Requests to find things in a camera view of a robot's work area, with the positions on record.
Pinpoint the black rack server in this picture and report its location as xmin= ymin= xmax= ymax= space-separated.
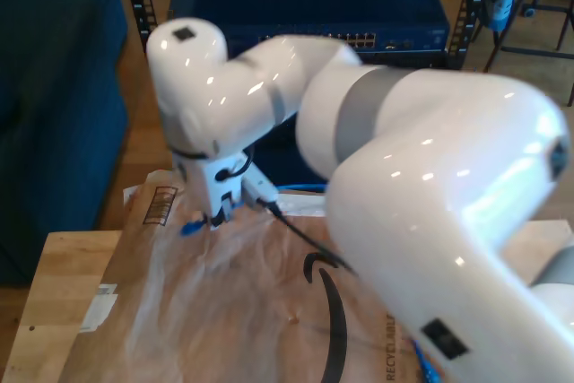
xmin=358 ymin=51 xmax=449 ymax=73

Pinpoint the black metal chair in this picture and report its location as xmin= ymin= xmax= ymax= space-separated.
xmin=465 ymin=0 xmax=574 ymax=109

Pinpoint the blue network cable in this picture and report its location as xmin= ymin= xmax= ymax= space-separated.
xmin=180 ymin=181 xmax=449 ymax=383

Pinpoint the brown paper mailer with logo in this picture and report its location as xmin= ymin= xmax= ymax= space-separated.
xmin=57 ymin=179 xmax=431 ymax=383

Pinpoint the black camera cable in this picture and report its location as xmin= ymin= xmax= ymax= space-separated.
xmin=266 ymin=197 xmax=360 ymax=277

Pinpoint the blue sofa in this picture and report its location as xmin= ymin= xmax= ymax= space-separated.
xmin=0 ymin=0 xmax=130 ymax=288

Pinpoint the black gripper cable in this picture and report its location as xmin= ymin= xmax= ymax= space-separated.
xmin=213 ymin=144 xmax=256 ymax=180

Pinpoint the dark blue rack base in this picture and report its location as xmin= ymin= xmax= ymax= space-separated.
xmin=173 ymin=144 xmax=331 ymax=189

